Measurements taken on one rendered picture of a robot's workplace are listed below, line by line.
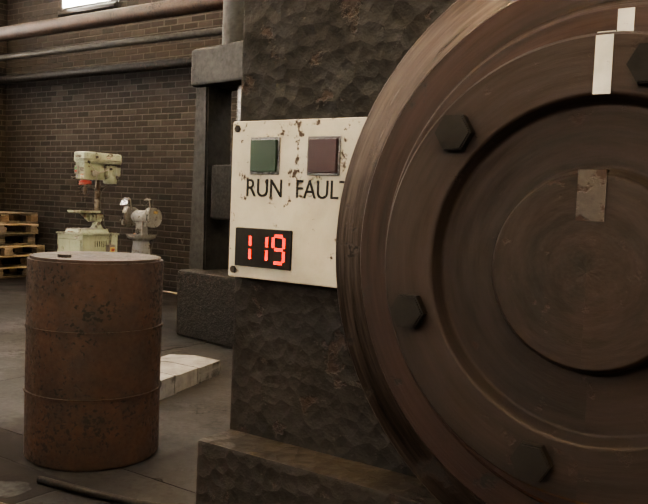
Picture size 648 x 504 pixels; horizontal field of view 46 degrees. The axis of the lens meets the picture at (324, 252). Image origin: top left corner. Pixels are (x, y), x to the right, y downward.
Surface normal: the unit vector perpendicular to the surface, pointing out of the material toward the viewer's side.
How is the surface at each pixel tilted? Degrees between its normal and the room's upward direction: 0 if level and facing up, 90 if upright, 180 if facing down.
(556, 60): 90
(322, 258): 90
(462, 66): 90
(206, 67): 90
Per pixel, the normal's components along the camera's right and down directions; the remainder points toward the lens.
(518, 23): -0.56, 0.03
